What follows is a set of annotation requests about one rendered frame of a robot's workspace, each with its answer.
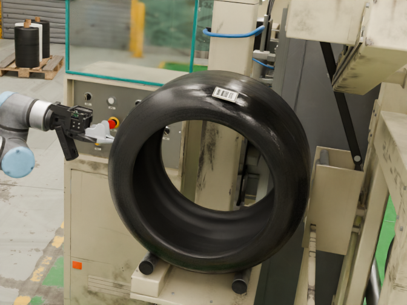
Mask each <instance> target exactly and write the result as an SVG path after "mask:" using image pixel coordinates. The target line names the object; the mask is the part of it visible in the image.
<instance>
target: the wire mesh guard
mask: <svg viewBox="0 0 407 305"><path fill-rule="evenodd" d="M315 274H316V223H313V222H311V223H310V229H309V247H308V248H304V252H303V258H302V264H301V268H300V274H299V280H298V284H297V290H296V297H295V300H294V305H315Z"/></svg>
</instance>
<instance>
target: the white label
mask: <svg viewBox="0 0 407 305"><path fill-rule="evenodd" d="M237 95H238V93H237V92H233V91H230V90H226V89H223V88H219V87H216V89H215V91H214V93H213V95H212V96H214V97H218V98H220V99H224V100H228V101H231V102H235V101H236V98H237Z"/></svg>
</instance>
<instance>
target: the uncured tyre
mask: <svg viewBox="0 0 407 305"><path fill-rule="evenodd" d="M216 87H219V88H223V89H226V90H230V91H233V92H237V93H238V95H237V98H236V101H235V102H231V101H228V100H224V99H220V98H218V97H214V96H212V95H213V93H214V91H215V89H216ZM186 120H205V121H209V122H214V123H218V124H221V125H224V126H227V127H229V128H231V129H232V130H235V131H236V132H238V133H239V134H241V135H242V136H244V137H245V138H246V139H247V140H249V141H250V142H251V143H252V144H253V145H254V146H255V147H256V149H257V150H258V151H259V152H260V153H261V155H262V157H263V158H264V160H265V161H266V164H267V165H268V167H269V170H270V173H271V176H272V179H273V185H274V186H273V188H272V189H271V191H270V192H269V193H268V194H267V195H266V196H264V198H263V199H261V200H259V201H258V202H257V203H255V204H253V205H251V206H249V207H246V208H243V209H239V210H235V211H217V210H212V209H208V208H204V207H202V206H200V205H197V204H195V203H194V202H192V201H191V200H189V199H187V198H186V197H185V196H184V195H182V194H181V193H180V192H179V191H178V190H177V188H176V187H175V186H174V185H173V183H172V182H171V180H170V178H169V177H168V175H167V172H166V170H165V167H164V163H163V160H162V138H163V135H164V131H165V129H166V127H167V125H171V124H172V123H176V122H181V121H186ZM310 178H311V153H310V149H309V143H308V139H307V136H306V133H305V130H304V129H303V126H302V124H301V122H300V120H299V118H298V117H297V115H296V114H295V112H294V111H293V109H292V108H291V107H290V106H289V105H288V104H287V103H286V101H285V100H284V99H283V98H282V97H280V96H279V95H278V94H277V93H276V92H275V91H274V90H272V89H271V88H270V87H268V86H266V85H265V84H263V83H261V82H259V81H258V80H255V79H253V78H251V77H248V76H246V75H243V74H239V73H235V72H231V71H223V70H204V71H196V72H192V73H188V74H185V75H182V76H179V77H177V78H175V79H173V80H171V81H169V82H167V83H166V84H164V85H163V86H161V87H160V88H158V89H157V90H156V91H154V92H152V93H151V94H149V95H148V96H147V97H145V98H144V99H142V100H141V101H140V102H139V103H138V104H137V105H136V106H135V107H134V108H133V109H132V110H131V111H130V113H129V115H128V116H127V117H126V119H125V120H124V121H123V122H122V123H121V125H120V127H119V128H118V130H117V133H116V135H115V137H114V140H113V144H112V146H111V150H110V155H109V160H108V184H109V189H110V194H111V198H112V201H113V204H114V207H115V208H116V211H117V213H118V215H119V217H120V219H121V220H122V222H123V224H124V225H125V227H126V228H127V229H128V231H129V232H130V234H131V235H132V236H133V237H134V238H135V239H136V240H137V241H138V242H139V243H140V244H141V245H142V246H143V247H144V248H145V249H146V250H148V251H149V252H151V253H152V254H153V255H155V256H156V257H157V258H160V259H161V260H163V261H165V262H167V263H169V264H171V265H173V266H176V267H178V268H181V269H184V270H187V271H191V272H197V273H201V274H230V273H235V272H240V271H244V270H247V269H249V268H252V267H254V266H257V265H259V264H261V263H263V262H264V261H266V260H267V259H269V258H271V257H272V256H273V255H275V254H276V253H277V252H279V251H280V250H281V249H282V248H283V247H284V246H285V245H286V243H287V242H288V241H289V240H290V238H291V237H292V236H293V235H294V233H295V232H296V231H297V228H298V227H299V225H300V223H301V221H302V219H303V216H304V215H305V211H306V208H307V205H308V200H309V190H310Z"/></svg>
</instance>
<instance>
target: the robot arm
mask: <svg viewBox="0 0 407 305"><path fill-rule="evenodd" d="M83 108H85V109H83ZM74 109H75V110H74ZM86 109H87V110H86ZM92 114H93V109H90V108H86V107H82V106H79V105H76V106H73V107H68V106H65V105H61V102H58V101H56V102H55V103H51V102H47V101H44V100H40V99H36V98H33V97H29V96H25V95H23V94H19V93H14V92H11V91H5V92H3V93H2V94H0V170H1V171H3V172H4V173H5V174H6V175H8V176H9V177H12V178H16V179H19V178H23V177H25V176H27V175H29V174H30V173H31V172H32V170H33V168H34V166H35V157H34V154H33V152H32V151H31V150H30V148H29V147H28V145H27V137H28V131H29V128H34V129H36V130H40V131H44V132H47V131H49V130H55V131H56V134H57V137H58V139H59V143H60V145H61V148H62V151H63V153H64V156H65V159H66V161H71V160H74V159H76V158H77V157H79V154H78V151H77V148H76V145H75V143H74V139H76V140H79V141H82V142H88V143H102V144H110V143H113V140H114V137H113V136H111V135H110V129H109V123H108V122H107V121H106V120H103V121H102V122H101V123H99V124H97V125H92V126H91V127H90V124H91V122H92V121H93V116H92Z"/></svg>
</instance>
